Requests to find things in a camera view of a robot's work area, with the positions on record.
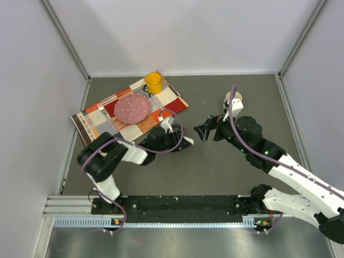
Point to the white earbud charging case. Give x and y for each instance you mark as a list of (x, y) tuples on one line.
[(190, 140)]

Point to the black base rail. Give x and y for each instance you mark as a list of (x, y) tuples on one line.
[(186, 209)]

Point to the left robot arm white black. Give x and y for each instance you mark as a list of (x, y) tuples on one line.
[(99, 160)]

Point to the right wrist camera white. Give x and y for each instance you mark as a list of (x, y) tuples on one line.
[(232, 108)]

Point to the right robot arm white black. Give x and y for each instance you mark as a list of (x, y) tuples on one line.
[(316, 203)]

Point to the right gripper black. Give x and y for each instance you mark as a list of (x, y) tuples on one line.
[(212, 122)]

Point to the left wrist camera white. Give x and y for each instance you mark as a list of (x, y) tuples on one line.
[(166, 123)]

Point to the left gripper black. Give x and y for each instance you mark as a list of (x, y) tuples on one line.
[(176, 136)]

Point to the pink dotted plate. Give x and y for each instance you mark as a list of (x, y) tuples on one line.
[(132, 109)]

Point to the patterned orange placemat cloth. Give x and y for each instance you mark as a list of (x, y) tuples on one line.
[(90, 122)]

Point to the yellow mug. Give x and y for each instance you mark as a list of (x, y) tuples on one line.
[(153, 83)]

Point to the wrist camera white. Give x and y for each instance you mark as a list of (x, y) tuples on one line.
[(166, 123), (232, 108)]

